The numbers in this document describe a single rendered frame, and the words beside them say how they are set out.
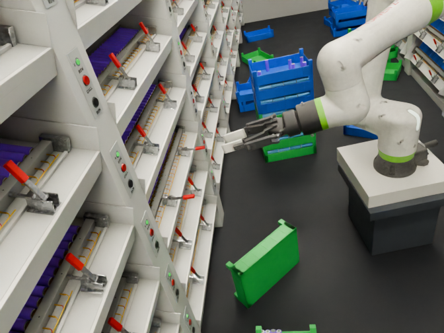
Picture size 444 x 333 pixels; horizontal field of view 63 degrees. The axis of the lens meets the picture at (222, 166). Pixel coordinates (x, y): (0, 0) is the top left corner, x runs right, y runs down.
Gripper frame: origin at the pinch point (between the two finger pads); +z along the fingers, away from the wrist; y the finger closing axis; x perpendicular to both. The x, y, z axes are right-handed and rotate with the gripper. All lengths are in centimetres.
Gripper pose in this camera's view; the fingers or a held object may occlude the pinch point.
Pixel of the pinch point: (233, 141)
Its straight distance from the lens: 110.6
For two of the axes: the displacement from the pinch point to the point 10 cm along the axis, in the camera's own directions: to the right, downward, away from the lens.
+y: 0.8, -5.9, 8.0
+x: -3.9, -7.6, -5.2
